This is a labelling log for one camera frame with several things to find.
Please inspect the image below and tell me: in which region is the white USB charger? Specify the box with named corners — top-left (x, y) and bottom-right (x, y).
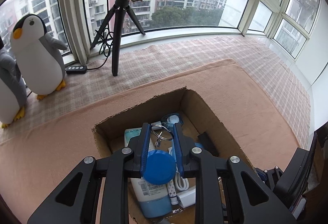
top-left (177, 186), bottom-right (196, 208)

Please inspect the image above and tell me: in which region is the white cable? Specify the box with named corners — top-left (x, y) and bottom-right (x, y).
top-left (174, 171), bottom-right (190, 192)

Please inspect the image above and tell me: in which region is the white blue lotion tube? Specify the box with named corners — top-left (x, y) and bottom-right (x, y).
top-left (131, 141), bottom-right (172, 218)

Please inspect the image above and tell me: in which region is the round blue compact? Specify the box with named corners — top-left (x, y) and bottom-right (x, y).
top-left (143, 150), bottom-right (176, 185)

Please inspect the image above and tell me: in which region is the blue sanitizer bottle keychain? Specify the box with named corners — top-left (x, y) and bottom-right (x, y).
top-left (150, 113), bottom-right (183, 148)

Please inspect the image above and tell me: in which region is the black lipstick tube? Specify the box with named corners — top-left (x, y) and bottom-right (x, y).
top-left (197, 132), bottom-right (220, 157)

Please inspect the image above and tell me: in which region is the pink blanket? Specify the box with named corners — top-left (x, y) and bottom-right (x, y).
top-left (1, 59), bottom-right (298, 223)

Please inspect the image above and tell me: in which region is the brown cardboard box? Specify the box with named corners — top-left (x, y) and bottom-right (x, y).
top-left (95, 88), bottom-right (255, 223)

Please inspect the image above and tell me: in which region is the large plush penguin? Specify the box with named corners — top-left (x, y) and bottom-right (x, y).
top-left (0, 41), bottom-right (27, 129)

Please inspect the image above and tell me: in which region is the pink plaid mat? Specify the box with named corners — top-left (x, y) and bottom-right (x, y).
top-left (1, 35), bottom-right (311, 147)

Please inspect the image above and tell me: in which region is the black inline remote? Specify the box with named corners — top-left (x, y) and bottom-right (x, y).
top-left (66, 65), bottom-right (88, 74)

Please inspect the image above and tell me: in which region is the small plush penguin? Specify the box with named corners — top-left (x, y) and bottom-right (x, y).
top-left (10, 14), bottom-right (67, 100)

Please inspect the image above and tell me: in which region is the black tripod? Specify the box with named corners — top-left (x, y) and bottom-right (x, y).
top-left (91, 0), bottom-right (145, 77)

